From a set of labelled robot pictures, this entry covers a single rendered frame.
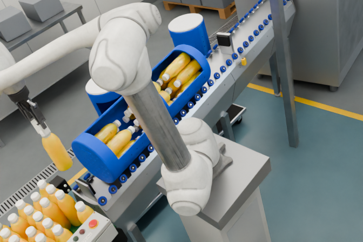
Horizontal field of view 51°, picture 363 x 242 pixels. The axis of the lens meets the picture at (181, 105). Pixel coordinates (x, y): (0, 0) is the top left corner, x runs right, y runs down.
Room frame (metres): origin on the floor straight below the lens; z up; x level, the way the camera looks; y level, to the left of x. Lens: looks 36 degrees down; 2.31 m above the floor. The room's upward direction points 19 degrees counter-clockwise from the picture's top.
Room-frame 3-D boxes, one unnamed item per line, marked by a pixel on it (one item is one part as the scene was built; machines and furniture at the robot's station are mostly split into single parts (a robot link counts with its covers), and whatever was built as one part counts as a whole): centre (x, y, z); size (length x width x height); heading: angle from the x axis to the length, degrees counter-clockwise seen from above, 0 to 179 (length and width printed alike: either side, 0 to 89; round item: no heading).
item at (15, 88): (1.33, 0.58, 1.68); 0.09 x 0.09 x 0.06
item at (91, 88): (2.27, 0.44, 1.03); 0.28 x 0.28 x 0.01
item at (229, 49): (2.26, -0.42, 1.00); 0.10 x 0.04 x 0.15; 42
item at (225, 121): (2.02, -0.25, 0.31); 0.06 x 0.06 x 0.63; 42
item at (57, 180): (1.50, 0.74, 0.95); 0.10 x 0.07 x 0.10; 42
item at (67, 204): (1.29, 0.66, 1.00); 0.07 x 0.07 x 0.19
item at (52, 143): (1.34, 0.58, 1.31); 0.07 x 0.07 x 0.19
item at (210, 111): (2.07, -0.21, 0.79); 2.17 x 0.29 x 0.34; 132
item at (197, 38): (2.73, -0.24, 0.59); 0.28 x 0.28 x 0.88
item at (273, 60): (2.78, -0.89, 0.31); 0.06 x 0.06 x 0.63; 42
